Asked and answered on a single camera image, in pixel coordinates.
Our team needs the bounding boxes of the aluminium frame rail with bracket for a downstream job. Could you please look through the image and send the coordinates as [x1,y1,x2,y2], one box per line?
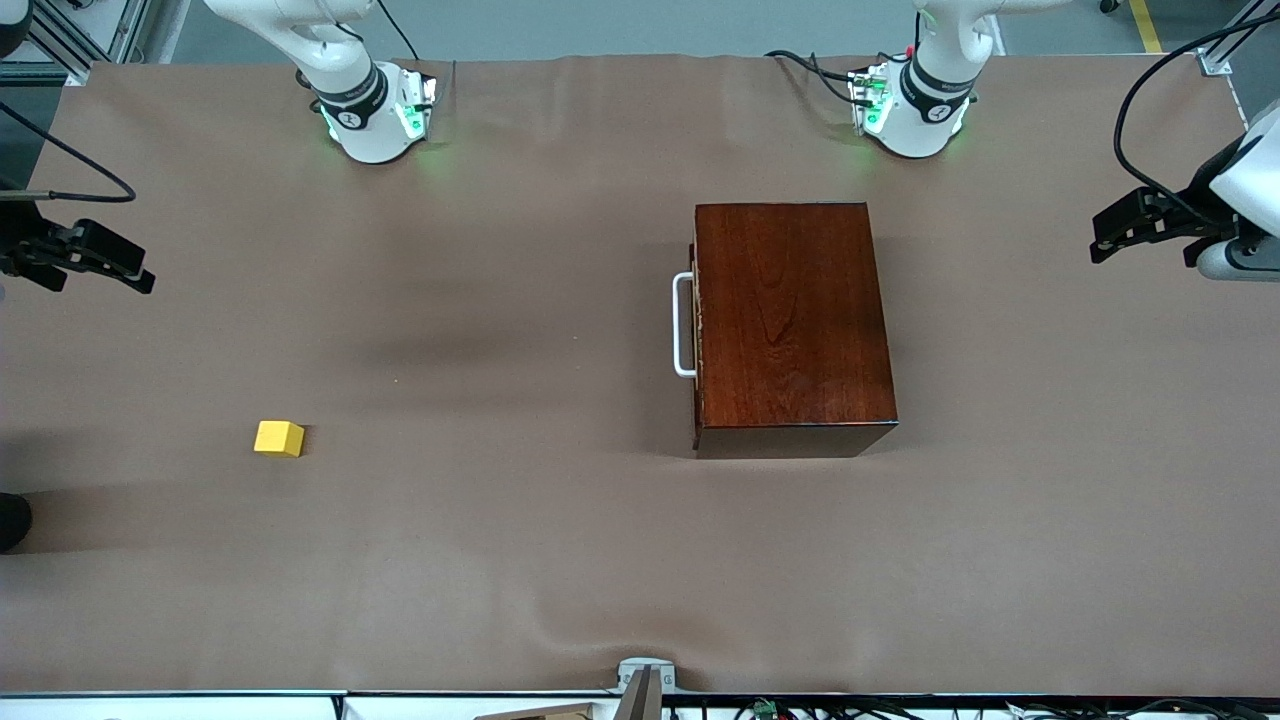
[1197,0,1280,76]

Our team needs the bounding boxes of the black left arm base cables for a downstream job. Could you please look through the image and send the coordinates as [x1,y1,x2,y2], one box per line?
[765,50,881,106]

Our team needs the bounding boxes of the dark red wooden cabinet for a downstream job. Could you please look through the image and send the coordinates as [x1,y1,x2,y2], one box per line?
[693,202,898,459]

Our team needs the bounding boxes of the grey metal bracket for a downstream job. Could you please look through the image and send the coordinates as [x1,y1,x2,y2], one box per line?
[617,657,677,720]

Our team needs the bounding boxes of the aluminium frame with dark rails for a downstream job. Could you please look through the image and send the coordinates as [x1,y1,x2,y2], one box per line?
[0,0,151,86]

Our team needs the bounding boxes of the yellow block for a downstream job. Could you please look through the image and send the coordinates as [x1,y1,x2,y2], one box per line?
[253,420,306,459]

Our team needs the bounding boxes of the tan cardboard piece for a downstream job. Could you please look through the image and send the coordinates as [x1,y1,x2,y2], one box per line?
[475,703,601,720]

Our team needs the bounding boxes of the brown table cloth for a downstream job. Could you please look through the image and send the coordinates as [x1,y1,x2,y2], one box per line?
[0,52,1280,698]

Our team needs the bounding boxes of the light wood drawer white handle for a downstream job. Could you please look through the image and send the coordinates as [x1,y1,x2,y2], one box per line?
[672,240,703,451]

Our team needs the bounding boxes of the black right arm base cable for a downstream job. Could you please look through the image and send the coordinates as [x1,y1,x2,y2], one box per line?
[375,0,421,61]

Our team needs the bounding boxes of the black rounded object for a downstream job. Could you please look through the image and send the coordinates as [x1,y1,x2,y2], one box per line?
[0,493,33,553]

